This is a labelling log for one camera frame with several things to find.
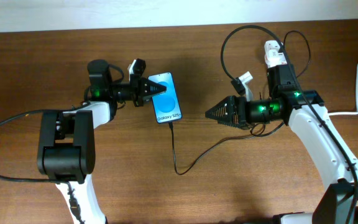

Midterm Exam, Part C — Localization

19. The blue Galaxy smartphone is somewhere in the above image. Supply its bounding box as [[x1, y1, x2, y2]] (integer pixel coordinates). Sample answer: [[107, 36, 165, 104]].
[[148, 72, 182, 124]]

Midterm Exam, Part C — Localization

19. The black USB charging cable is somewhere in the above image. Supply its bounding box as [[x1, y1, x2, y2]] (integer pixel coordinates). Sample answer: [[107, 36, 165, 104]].
[[168, 30, 311, 175]]

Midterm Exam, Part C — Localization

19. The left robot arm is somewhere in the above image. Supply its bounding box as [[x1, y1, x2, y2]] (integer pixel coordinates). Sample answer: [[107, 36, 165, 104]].
[[37, 58, 166, 223]]

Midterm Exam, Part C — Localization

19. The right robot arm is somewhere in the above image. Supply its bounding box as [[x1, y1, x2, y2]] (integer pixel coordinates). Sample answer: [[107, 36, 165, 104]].
[[205, 65, 358, 223]]

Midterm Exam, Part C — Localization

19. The white USB charger adapter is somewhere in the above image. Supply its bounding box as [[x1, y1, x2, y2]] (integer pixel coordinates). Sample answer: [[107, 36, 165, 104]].
[[265, 49, 287, 68]]

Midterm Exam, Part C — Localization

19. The white power strip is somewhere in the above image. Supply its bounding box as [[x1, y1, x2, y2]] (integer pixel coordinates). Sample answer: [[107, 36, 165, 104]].
[[264, 40, 287, 68]]

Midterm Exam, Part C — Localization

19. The white power strip cord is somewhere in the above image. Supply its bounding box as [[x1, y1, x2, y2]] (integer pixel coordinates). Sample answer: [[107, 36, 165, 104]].
[[326, 55, 358, 116]]

